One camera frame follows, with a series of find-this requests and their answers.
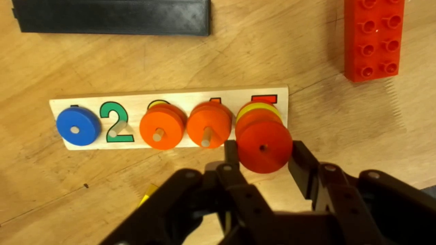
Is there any yellow wooden ring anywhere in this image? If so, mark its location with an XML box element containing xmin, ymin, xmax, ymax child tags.
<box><xmin>235</xmin><ymin>100</ymin><xmax>283</xmax><ymax>119</ymax></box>

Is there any blue wooden ring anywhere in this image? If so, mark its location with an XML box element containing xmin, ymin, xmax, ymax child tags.
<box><xmin>54</xmin><ymin>103</ymin><xmax>102</xmax><ymax>148</ymax></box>

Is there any orange wooden ring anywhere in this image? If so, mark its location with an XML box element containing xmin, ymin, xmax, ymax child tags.
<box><xmin>139</xmin><ymin>102</ymin><xmax>188</xmax><ymax>152</ymax></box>
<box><xmin>185</xmin><ymin>99</ymin><xmax>234</xmax><ymax>149</ymax></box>
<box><xmin>234</xmin><ymin>109</ymin><xmax>286</xmax><ymax>133</ymax></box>

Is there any red toy brick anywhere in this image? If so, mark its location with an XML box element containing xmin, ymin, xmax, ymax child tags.
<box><xmin>343</xmin><ymin>0</ymin><xmax>406</xmax><ymax>84</ymax></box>

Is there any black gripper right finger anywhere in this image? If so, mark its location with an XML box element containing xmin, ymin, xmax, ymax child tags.
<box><xmin>287</xmin><ymin>140</ymin><xmax>436</xmax><ymax>245</ymax></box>

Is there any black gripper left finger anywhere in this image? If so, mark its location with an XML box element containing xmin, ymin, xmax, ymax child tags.
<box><xmin>99</xmin><ymin>140</ymin><xmax>275</xmax><ymax>245</ymax></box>

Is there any yellow toy brick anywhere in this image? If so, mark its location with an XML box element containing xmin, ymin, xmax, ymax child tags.
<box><xmin>137</xmin><ymin>182</ymin><xmax>159</xmax><ymax>207</ymax></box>

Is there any black plastic rail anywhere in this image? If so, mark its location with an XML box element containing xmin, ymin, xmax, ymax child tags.
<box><xmin>11</xmin><ymin>0</ymin><xmax>212</xmax><ymax>38</ymax></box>

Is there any red wooden ring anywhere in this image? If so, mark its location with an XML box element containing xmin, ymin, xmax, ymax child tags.
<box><xmin>234</xmin><ymin>118</ymin><xmax>294</xmax><ymax>175</ymax></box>

